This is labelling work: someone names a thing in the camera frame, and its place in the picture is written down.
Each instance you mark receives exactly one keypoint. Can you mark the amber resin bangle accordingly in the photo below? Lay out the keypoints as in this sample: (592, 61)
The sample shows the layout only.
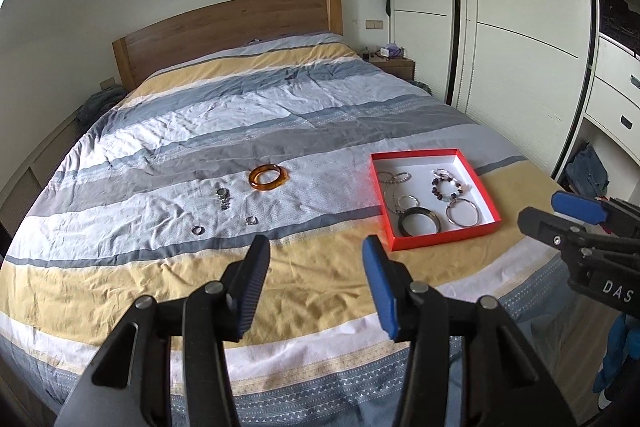
(256, 183)

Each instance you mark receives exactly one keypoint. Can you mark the person's blue clothing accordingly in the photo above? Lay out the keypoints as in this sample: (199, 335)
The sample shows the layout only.
(617, 357)

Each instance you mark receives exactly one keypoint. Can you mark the bed with striped duvet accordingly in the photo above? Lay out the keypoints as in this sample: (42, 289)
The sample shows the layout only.
(225, 107)

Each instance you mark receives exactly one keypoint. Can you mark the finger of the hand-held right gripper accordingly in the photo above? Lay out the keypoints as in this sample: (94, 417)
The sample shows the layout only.
(575, 204)
(550, 227)

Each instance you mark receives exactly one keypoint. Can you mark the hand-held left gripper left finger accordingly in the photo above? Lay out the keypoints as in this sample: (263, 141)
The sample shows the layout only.
(252, 287)

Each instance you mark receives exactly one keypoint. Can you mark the dark wide bangle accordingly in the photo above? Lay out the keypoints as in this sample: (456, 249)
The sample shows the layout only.
(405, 232)

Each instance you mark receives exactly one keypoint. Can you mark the white sliding wardrobe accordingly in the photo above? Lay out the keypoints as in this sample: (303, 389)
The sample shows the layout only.
(500, 7)

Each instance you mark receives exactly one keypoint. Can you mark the blue-grey cloth pile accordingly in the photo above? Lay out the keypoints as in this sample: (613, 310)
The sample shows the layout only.
(100, 102)

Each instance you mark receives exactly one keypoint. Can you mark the wooden nightstand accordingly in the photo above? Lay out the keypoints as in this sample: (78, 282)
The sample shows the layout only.
(395, 68)

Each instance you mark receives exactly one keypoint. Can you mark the wooden bed headboard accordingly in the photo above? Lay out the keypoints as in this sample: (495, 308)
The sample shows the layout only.
(225, 22)

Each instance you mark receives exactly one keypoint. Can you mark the blue jeans pile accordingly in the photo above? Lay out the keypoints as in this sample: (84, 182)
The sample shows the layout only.
(587, 169)

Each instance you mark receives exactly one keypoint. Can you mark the low wall cabinet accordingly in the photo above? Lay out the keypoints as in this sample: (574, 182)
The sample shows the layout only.
(35, 167)

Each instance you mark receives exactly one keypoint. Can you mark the thin metal bangle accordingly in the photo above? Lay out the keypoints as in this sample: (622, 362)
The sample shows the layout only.
(452, 221)

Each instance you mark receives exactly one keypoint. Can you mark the white drawer unit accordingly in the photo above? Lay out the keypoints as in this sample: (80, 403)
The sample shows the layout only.
(615, 97)

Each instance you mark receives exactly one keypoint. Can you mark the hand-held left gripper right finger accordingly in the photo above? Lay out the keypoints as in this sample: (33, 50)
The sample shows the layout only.
(380, 287)

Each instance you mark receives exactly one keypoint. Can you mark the wall light switch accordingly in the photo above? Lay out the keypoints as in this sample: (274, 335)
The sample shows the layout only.
(374, 24)

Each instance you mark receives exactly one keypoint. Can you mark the red shallow cardboard box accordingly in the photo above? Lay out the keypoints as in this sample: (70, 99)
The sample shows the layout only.
(420, 162)

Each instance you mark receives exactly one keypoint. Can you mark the wall socket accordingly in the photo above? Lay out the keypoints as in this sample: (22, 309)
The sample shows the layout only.
(107, 83)

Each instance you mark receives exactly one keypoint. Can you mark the purple tissue box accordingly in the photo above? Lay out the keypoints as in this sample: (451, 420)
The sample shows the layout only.
(392, 52)

